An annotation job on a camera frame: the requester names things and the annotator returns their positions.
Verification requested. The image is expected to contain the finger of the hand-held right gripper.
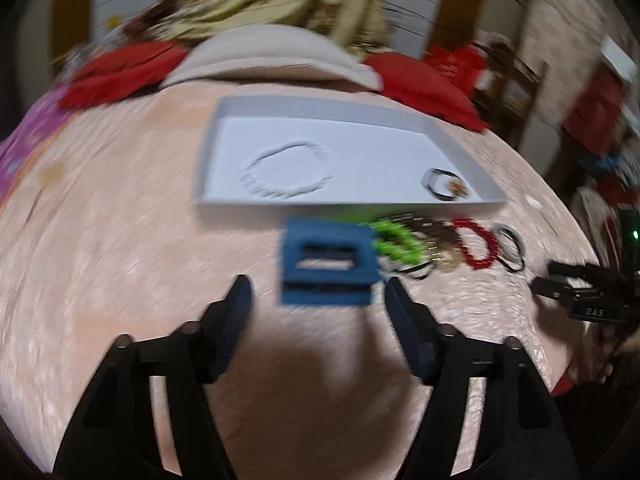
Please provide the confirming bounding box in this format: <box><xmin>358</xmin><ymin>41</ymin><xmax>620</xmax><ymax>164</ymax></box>
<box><xmin>547</xmin><ymin>261</ymin><xmax>616</xmax><ymax>283</ymax></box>
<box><xmin>531</xmin><ymin>276</ymin><xmax>583</xmax><ymax>306</ymax></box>

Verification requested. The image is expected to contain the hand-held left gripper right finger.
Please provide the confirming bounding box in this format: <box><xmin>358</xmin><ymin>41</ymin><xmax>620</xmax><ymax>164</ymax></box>
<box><xmin>384</xmin><ymin>276</ymin><xmax>583</xmax><ymax>480</ymax></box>

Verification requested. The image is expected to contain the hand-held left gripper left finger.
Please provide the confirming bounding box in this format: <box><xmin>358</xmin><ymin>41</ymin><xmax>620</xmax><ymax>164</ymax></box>
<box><xmin>52</xmin><ymin>274</ymin><xmax>253</xmax><ymax>480</ymax></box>

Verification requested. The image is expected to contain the gold bracelet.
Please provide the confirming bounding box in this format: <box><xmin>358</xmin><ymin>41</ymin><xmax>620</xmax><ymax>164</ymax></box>
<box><xmin>432</xmin><ymin>250</ymin><xmax>463</xmax><ymax>273</ymax></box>

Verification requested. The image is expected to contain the green bead bracelet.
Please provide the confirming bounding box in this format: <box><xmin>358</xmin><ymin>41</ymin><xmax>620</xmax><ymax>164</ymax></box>
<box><xmin>372</xmin><ymin>217</ymin><xmax>426</xmax><ymax>266</ymax></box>

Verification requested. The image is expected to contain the blue jewelry box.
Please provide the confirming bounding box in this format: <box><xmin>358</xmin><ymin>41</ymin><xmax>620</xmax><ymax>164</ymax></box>
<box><xmin>280</xmin><ymin>217</ymin><xmax>378</xmax><ymax>307</ymax></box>

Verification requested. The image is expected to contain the red bead bracelet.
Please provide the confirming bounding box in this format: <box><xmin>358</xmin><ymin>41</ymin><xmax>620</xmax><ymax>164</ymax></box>
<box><xmin>452</xmin><ymin>217</ymin><xmax>501</xmax><ymax>270</ymax></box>

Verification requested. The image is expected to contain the dark brown bead bracelet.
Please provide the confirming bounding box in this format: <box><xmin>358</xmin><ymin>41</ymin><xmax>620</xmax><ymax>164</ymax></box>
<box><xmin>412</xmin><ymin>219</ymin><xmax>461</xmax><ymax>251</ymax></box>

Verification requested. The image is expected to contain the white shallow tray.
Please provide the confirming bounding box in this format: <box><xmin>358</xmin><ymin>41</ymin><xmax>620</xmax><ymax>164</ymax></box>
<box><xmin>194</xmin><ymin>96</ymin><xmax>507</xmax><ymax>207</ymax></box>

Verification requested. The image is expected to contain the pile of clothes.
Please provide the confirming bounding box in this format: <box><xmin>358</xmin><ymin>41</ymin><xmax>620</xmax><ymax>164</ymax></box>
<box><xmin>570</xmin><ymin>150</ymin><xmax>640</xmax><ymax>261</ymax></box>

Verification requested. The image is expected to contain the hanging red cloth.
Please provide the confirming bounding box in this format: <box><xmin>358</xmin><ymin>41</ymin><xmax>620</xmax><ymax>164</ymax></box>
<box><xmin>562</xmin><ymin>67</ymin><xmax>628</xmax><ymax>156</ymax></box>

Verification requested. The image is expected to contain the white box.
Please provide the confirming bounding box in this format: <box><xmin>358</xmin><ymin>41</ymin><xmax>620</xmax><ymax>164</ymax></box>
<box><xmin>600</xmin><ymin>35</ymin><xmax>638</xmax><ymax>81</ymax></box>

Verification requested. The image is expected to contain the red frilled cushion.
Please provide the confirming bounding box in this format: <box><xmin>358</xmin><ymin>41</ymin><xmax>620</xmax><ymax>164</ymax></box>
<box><xmin>59</xmin><ymin>41</ymin><xmax>191</xmax><ymax>110</ymax></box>
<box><xmin>365</xmin><ymin>52</ymin><xmax>493</xmax><ymax>133</ymax></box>

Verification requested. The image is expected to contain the red plastic bag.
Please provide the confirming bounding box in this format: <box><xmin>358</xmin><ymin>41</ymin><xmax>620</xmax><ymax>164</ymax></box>
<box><xmin>425</xmin><ymin>42</ymin><xmax>488</xmax><ymax>96</ymax></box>

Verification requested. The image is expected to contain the beige pillow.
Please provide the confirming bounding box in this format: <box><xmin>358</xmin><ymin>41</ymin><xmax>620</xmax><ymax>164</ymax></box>
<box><xmin>160</xmin><ymin>24</ymin><xmax>385</xmax><ymax>92</ymax></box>

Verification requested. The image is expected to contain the purple patterned cloth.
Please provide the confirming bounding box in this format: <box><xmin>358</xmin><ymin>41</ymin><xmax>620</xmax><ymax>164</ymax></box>
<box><xmin>0</xmin><ymin>85</ymin><xmax>76</xmax><ymax>201</ymax></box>

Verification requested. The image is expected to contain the black bracelet with charm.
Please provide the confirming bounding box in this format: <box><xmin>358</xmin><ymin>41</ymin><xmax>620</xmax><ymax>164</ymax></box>
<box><xmin>422</xmin><ymin>167</ymin><xmax>471</xmax><ymax>202</ymax></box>

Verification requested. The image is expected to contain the white bead necklace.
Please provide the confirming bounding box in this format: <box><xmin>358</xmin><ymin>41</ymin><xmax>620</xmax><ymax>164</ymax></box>
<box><xmin>241</xmin><ymin>142</ymin><xmax>335</xmax><ymax>200</ymax></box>

